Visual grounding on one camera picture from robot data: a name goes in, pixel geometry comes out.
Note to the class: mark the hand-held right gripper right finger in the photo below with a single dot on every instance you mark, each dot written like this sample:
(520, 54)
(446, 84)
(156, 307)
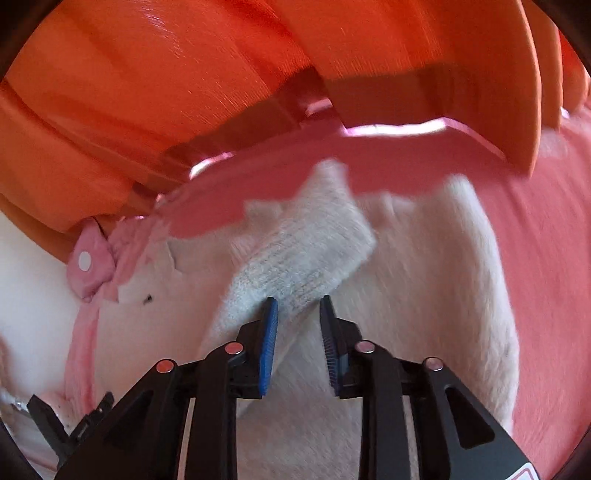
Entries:
(329, 347)

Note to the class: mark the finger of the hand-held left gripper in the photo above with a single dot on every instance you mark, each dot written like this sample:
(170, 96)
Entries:
(94, 415)
(46, 422)

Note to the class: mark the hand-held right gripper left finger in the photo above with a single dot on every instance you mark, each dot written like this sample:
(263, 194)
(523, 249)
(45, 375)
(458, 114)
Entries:
(269, 347)

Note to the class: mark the pink snap-button garment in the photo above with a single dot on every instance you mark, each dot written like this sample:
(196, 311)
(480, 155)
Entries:
(98, 272)

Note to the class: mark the white fuzzy sweater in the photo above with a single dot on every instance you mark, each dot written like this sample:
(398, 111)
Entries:
(415, 277)

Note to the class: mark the orange cloth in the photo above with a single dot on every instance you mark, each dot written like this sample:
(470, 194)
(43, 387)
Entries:
(184, 92)

